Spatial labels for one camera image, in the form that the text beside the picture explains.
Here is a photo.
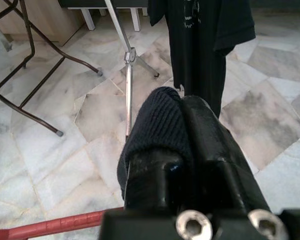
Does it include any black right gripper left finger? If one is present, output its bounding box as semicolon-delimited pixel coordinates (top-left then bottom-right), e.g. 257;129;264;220
126;148;189;210

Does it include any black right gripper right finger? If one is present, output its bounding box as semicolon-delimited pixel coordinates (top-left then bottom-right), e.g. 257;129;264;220
181;95;273;214

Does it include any dark knit garment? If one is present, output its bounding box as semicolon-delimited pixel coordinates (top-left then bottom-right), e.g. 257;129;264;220
116;86;196;201

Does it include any red plastic hanger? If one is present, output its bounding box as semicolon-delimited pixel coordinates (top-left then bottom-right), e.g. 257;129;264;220
0;206;126;240

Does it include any silver metal clothes rack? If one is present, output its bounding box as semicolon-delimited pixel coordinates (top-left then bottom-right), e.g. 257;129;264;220
103;0;161;138

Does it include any black printed t-shirt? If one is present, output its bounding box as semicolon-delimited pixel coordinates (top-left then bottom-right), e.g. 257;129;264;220
147;0;256;118

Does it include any marble-pattern folding table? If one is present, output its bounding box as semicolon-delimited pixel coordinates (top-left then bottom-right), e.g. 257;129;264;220
0;0;103;138

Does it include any black TV console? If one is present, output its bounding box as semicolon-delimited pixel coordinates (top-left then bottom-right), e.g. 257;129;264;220
58;0;151;32

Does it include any light wooden cabinet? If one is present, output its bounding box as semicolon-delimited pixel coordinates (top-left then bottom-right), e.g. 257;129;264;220
0;0;87;48

